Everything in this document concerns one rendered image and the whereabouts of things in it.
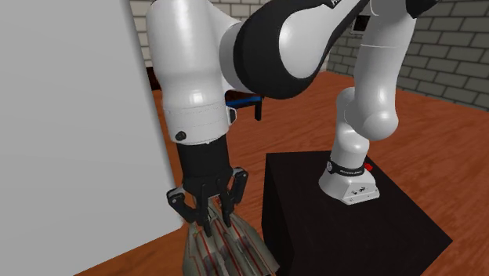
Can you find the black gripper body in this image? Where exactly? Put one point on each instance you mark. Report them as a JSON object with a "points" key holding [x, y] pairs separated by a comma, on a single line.
{"points": [[204, 164]]}

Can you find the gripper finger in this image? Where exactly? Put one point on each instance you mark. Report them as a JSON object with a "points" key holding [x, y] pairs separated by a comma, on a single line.
{"points": [[238, 187], [182, 209]]}

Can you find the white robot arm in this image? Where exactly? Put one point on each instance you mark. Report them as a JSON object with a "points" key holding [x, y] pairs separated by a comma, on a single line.
{"points": [[191, 57]]}

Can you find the grey toy craft red stripes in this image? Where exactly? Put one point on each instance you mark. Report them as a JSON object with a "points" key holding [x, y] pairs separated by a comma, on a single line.
{"points": [[244, 246]]}

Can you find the blue and black furniture piece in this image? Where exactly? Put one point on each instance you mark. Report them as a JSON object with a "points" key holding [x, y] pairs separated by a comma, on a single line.
{"points": [[244, 101]]}

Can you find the black robot stand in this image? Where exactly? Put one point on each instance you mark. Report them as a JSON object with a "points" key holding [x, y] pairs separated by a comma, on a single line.
{"points": [[344, 237]]}

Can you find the white framed dark wall picture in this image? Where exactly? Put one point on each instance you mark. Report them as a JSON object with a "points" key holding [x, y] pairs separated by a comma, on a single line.
{"points": [[360, 25]]}

